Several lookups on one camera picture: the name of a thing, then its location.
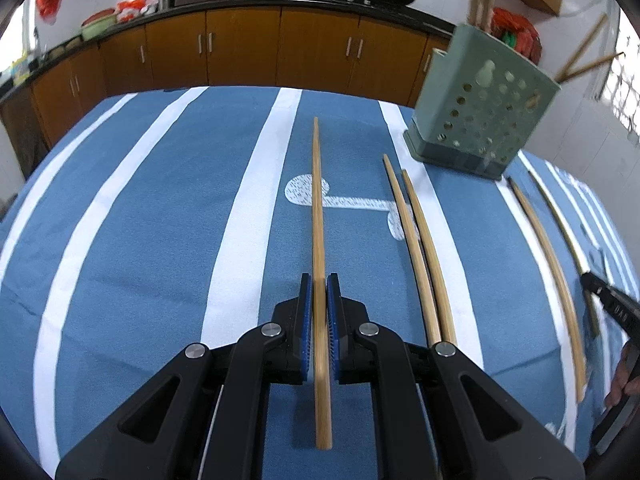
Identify barred window with white frame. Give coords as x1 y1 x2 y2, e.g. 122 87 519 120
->
600 10 640 137

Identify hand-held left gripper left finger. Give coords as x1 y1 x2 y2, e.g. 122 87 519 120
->
55 271 315 480

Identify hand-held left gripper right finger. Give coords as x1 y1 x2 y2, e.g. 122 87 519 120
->
326 271 586 480

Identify wooden lower cabinets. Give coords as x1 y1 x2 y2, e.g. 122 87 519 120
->
0 5 453 163

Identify green basin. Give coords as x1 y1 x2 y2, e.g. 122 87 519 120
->
81 8 119 41

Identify person's right hand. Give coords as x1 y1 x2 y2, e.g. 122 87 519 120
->
603 339 640 409

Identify black kitchen countertop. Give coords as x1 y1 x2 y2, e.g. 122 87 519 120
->
0 0 463 106

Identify red plastic bag on bottles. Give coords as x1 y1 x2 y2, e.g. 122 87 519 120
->
490 7 544 64

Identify red white plastic bag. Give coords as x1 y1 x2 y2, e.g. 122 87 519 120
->
116 0 152 24

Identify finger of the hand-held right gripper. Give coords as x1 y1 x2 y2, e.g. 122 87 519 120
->
579 270 609 298

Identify green perforated utensil holder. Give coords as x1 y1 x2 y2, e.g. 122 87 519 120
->
403 22 562 181

